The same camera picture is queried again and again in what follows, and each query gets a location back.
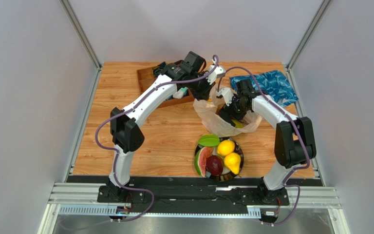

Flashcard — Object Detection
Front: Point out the yellow fake pear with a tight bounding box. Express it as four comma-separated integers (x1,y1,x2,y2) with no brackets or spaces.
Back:
224,153,242,175

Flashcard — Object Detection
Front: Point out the brown wooden organizer tray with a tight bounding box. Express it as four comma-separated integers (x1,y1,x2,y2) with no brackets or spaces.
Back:
136,62,194,108

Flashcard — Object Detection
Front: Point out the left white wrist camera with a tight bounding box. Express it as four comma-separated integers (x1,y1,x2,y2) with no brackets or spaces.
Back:
206,65,226,83

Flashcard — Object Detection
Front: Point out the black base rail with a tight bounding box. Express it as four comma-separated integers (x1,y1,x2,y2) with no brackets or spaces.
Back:
66,175,324,219

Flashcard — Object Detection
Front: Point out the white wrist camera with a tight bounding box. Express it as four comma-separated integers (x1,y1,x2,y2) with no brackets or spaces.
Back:
215,88,234,106
206,65,226,83

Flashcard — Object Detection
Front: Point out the black rimmed beige plate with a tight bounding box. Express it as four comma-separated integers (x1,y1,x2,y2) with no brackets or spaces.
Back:
193,137,244,181

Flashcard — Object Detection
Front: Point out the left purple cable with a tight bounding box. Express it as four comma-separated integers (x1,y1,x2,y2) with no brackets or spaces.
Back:
94,54,220,223

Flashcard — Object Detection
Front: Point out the dark red fake apple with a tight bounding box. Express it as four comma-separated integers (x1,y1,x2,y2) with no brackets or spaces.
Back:
206,155,224,176

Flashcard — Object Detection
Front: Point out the yellow fake banana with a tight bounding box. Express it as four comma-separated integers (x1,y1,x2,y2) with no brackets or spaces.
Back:
232,119,243,129

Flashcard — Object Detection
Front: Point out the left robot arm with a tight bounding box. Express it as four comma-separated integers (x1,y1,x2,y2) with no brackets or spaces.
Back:
95,51,220,203

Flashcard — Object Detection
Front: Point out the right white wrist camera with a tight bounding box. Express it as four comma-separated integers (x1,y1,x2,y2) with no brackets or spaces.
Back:
215,88,234,106

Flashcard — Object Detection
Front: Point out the teal white sock bundle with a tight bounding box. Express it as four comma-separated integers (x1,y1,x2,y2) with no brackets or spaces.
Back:
172,87,188,99

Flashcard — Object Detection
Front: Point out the translucent white plastic bag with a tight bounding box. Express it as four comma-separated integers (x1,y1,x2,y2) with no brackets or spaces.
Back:
193,86,263,137

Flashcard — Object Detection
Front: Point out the blue patterned cloth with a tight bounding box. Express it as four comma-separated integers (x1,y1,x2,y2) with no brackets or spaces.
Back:
229,67,299,108

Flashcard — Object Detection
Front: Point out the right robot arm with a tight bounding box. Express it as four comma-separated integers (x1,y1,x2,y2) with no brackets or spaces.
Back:
215,79,317,204

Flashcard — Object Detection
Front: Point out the yellow fake lemon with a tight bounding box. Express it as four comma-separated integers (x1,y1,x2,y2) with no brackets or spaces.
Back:
216,140,235,157

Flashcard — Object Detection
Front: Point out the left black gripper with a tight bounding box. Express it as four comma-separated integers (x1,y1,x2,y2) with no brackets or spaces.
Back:
188,72,216,102

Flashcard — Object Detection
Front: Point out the fake watermelon slice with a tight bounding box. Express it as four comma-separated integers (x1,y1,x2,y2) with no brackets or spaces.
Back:
194,147,213,177

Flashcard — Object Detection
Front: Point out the green fake starfruit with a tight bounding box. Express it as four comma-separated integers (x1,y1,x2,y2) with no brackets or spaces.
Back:
198,134,221,147

